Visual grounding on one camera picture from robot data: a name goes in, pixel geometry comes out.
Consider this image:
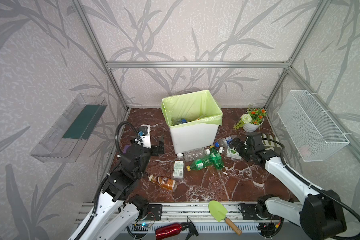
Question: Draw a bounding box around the clear bottle white cap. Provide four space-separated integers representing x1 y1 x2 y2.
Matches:
184 148 210 162

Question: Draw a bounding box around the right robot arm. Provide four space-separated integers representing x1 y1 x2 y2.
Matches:
228 133 360 240

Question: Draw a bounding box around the red spray bottle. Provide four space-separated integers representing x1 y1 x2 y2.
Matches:
155 222 199 240

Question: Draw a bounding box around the blue label bottle near bin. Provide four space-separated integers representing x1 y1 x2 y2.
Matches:
215 135 237 149

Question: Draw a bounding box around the white bin with green liner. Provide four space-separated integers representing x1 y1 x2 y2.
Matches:
161 90 223 154

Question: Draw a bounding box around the green circuit board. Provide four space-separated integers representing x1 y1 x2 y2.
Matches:
133 222 154 232

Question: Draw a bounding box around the green garden trowel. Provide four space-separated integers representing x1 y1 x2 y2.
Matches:
208 201 242 236

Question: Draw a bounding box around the white potted flower plant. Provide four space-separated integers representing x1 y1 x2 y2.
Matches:
234 108 268 133

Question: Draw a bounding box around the purple pink spatula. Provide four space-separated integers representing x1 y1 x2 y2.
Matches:
123 145 131 154

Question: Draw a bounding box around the white wire mesh basket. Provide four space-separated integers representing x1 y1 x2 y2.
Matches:
278 90 350 162

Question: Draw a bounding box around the square bottle green label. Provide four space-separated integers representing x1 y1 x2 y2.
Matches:
226 147 242 160

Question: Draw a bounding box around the white green label bottle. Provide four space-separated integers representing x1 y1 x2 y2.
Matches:
173 153 185 179

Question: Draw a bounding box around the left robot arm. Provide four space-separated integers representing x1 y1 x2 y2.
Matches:
70 121 153 240

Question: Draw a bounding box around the beige gardening glove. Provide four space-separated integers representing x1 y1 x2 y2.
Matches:
263 135 278 150

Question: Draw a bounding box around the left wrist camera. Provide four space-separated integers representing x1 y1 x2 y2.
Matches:
137 125 152 149

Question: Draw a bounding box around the clear acrylic wall shelf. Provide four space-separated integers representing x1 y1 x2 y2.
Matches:
30 94 108 163

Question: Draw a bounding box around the blue label water bottle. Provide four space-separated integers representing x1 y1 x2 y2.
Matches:
172 118 188 126

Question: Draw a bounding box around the aluminium frame crossbar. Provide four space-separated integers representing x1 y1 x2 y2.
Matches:
106 61 290 69

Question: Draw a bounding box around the green plastic soda bottle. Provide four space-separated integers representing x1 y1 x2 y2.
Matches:
186 156 224 172

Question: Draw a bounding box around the brown tea bottle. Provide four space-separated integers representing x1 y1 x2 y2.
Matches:
149 175 178 192

